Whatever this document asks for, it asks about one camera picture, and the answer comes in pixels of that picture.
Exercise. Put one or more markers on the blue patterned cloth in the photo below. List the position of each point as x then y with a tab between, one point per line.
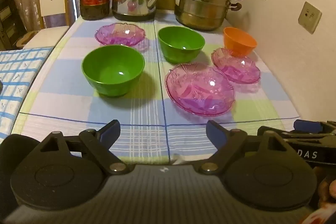
18	74

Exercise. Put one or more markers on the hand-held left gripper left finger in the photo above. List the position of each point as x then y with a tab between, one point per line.
110	132

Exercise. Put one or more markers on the large purple glass plate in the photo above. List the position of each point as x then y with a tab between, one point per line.
199	90

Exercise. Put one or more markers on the small purple glass plate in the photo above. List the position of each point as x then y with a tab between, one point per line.
119	35
237	69

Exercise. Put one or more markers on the green plastic bowl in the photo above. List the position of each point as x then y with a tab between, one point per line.
113	71
181	43

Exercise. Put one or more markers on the checked tablecloth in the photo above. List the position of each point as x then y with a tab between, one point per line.
147	108

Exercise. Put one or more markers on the person's right hand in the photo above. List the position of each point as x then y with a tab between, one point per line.
332	190

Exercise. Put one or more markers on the dark shelf unit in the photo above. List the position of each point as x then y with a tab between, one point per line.
8	16

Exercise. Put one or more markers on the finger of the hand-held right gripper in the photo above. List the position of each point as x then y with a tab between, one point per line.
302	135
307	126

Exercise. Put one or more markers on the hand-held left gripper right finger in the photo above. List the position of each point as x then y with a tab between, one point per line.
215	134

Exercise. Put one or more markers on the orange plastic bowl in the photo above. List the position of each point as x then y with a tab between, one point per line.
240	40

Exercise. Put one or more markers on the beige wall switch plate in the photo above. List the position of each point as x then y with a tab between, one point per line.
309	18

